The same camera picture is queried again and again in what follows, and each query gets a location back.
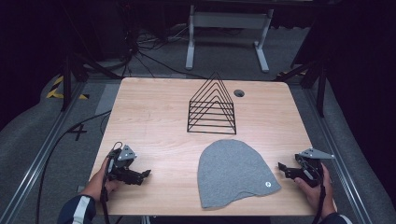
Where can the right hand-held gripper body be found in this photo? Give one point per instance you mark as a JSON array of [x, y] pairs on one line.
[[306, 172]]

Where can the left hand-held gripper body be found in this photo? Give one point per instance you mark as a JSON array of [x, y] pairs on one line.
[[123, 174]]

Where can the grey knitted beanie hat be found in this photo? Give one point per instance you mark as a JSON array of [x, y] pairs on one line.
[[232, 171]]

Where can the person's left hand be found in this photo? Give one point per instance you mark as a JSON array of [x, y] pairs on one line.
[[99, 183]]

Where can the person's right hand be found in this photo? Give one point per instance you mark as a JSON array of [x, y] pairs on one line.
[[322, 196]]

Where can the black tripod stand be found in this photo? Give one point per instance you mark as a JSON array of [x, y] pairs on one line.
[[320, 90], [66, 84]]

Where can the aluminium floor rail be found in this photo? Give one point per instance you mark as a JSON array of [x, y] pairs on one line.
[[339, 161], [34, 168]]

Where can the white metal desk frame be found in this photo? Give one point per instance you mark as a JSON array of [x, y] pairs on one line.
[[229, 20]]

